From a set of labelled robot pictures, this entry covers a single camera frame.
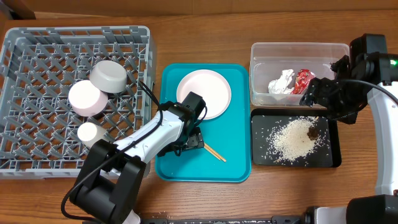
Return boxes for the wooden chopstick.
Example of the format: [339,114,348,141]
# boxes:
[204,143,226,162]
[204,146,221,160]

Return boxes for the large white plate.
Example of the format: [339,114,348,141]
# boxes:
[177,69,231,120]

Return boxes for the rice and food scraps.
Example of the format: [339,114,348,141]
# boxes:
[258,116,331,166]

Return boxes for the white paper cup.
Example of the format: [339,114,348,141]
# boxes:
[77,122,107,149]

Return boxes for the grey bowl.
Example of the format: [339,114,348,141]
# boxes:
[90,60,127,93]

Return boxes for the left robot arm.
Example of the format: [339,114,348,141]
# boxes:
[64,92,205,223]

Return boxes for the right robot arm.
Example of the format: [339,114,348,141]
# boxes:
[300,34,397,224]

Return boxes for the teal plastic tray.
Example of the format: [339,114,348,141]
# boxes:
[155,63,251,183]

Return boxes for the red snack wrapper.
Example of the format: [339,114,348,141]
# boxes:
[292,69,316,95]

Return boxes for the crumpled white tissue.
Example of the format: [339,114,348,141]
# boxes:
[268,69,294,95]

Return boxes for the clear plastic bin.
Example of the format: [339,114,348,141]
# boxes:
[249,42,349,106]

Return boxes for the black tray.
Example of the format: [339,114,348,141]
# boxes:
[251,108,341,167]

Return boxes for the grey plastic dish rack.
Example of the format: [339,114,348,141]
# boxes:
[1,26,156,179]

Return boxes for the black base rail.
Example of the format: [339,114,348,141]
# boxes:
[141,212,315,224]

